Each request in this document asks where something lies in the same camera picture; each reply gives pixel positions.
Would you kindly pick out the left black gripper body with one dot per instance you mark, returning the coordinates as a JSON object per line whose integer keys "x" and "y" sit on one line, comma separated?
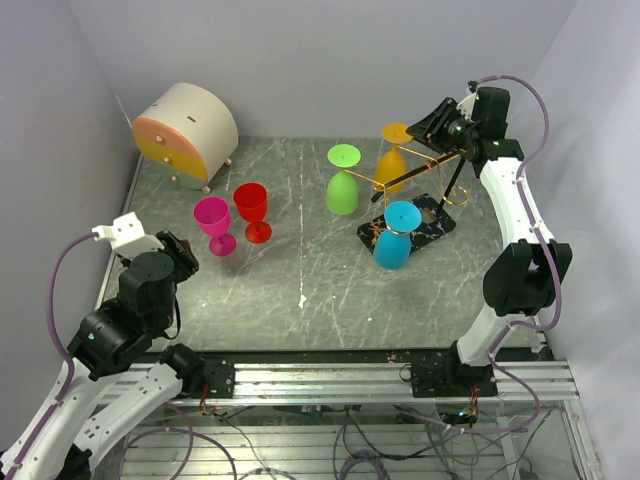
{"x": 184, "y": 262}

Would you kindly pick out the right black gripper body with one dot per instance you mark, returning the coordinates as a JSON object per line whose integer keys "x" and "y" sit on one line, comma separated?
{"x": 457, "y": 132}

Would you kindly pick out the orange wine glass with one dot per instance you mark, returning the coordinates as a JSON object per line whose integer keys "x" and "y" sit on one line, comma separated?
{"x": 392, "y": 163}

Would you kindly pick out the pink wine glass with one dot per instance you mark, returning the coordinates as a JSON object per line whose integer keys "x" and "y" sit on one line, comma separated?
{"x": 213, "y": 216}

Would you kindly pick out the red wine glass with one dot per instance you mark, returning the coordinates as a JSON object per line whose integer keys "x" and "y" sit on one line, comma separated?
{"x": 251, "y": 201}

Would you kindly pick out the green wine glass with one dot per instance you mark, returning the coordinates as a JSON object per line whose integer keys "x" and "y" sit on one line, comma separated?
{"x": 342, "y": 196}

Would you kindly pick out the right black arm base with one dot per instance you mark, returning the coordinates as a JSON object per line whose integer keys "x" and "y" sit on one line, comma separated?
{"x": 451, "y": 380}

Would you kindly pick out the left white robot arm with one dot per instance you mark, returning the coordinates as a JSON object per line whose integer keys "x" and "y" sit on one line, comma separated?
{"x": 69, "y": 438}

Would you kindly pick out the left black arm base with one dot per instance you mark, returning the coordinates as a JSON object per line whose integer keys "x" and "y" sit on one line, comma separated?
{"x": 211, "y": 376}

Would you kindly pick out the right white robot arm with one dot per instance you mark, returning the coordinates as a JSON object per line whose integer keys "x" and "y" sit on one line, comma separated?
{"x": 527, "y": 275}

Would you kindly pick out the blue wine glass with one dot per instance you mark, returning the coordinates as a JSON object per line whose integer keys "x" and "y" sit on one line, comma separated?
{"x": 393, "y": 246}

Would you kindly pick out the round white drawer cabinet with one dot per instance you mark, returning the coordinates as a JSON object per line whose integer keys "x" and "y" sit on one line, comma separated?
{"x": 188, "y": 133}

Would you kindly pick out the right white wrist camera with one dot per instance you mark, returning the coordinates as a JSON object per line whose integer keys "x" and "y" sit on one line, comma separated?
{"x": 467, "y": 105}

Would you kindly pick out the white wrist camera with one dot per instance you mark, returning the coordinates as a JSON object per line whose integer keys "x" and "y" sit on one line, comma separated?
{"x": 127, "y": 237}
{"x": 467, "y": 105}

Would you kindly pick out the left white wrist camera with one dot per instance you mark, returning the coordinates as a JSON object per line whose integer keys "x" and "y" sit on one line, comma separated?
{"x": 127, "y": 237}

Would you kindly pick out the gold wire glass rack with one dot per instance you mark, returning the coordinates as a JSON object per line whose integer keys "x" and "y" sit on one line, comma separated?
{"x": 436, "y": 222}

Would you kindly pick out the aluminium mounting frame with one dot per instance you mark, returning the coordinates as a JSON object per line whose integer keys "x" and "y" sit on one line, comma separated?
{"x": 359, "y": 377}

